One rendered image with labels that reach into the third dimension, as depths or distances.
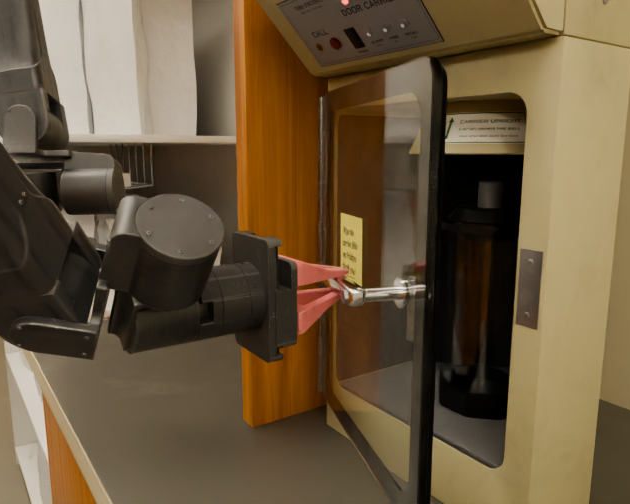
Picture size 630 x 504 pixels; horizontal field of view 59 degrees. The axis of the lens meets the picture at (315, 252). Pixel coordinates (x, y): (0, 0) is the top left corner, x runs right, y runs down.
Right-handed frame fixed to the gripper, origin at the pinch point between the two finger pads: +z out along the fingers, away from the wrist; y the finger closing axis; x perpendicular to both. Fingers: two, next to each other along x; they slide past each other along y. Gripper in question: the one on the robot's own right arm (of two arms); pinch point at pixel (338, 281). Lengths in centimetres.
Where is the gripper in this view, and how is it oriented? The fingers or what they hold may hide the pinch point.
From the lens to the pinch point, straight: 51.8
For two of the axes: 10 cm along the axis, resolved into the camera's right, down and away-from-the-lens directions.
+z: 8.3, -1.0, 5.4
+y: 0.0, -9.8, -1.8
